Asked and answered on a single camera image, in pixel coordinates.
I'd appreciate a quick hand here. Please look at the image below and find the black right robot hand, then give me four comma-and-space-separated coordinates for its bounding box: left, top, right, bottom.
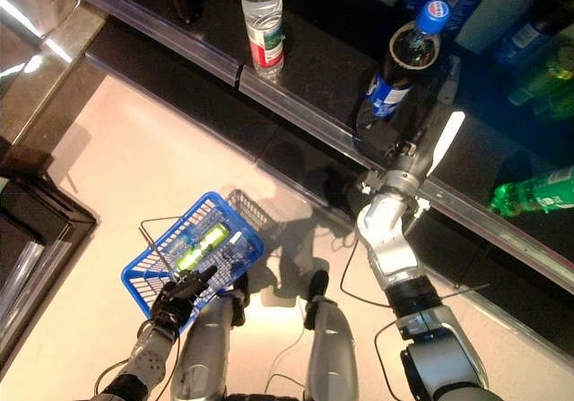
380, 46, 467, 180

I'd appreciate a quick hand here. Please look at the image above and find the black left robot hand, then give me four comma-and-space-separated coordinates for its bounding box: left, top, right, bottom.
150, 264, 221, 336

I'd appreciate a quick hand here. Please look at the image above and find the blue plastic shopping basket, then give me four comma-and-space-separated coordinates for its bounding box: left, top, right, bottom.
120, 190, 265, 335

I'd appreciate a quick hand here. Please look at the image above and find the green bottle in basket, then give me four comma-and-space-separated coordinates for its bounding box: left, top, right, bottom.
177, 222, 230, 273

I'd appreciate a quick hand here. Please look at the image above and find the green drink can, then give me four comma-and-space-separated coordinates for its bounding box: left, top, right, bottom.
537, 91, 574, 122
509, 46, 574, 106

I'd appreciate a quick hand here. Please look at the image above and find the silver left robot leg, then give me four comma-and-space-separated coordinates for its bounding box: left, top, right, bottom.
172, 273, 250, 401

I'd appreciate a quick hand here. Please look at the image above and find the green Sprite bottle yellow cap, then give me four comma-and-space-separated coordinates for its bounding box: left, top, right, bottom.
488, 165, 574, 218

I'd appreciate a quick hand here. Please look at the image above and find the black shelf base deck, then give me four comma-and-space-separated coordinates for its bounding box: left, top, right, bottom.
255, 100, 574, 357
83, 17, 288, 171

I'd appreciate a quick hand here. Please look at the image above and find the black shelf board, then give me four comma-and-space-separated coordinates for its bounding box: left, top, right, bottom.
39, 0, 324, 88
237, 0, 574, 281

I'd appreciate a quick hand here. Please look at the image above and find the black low display stand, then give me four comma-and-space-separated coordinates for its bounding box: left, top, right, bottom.
0, 174, 98, 344

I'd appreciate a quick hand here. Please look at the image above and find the clear water bottle red cap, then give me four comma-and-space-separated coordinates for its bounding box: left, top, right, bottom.
240, 0, 286, 77

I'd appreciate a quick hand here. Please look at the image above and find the dark glossy floor plinth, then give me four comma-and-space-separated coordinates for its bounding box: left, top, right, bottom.
0, 0, 109, 160

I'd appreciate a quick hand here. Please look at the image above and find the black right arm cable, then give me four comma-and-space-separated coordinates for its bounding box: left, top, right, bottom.
339, 237, 392, 309

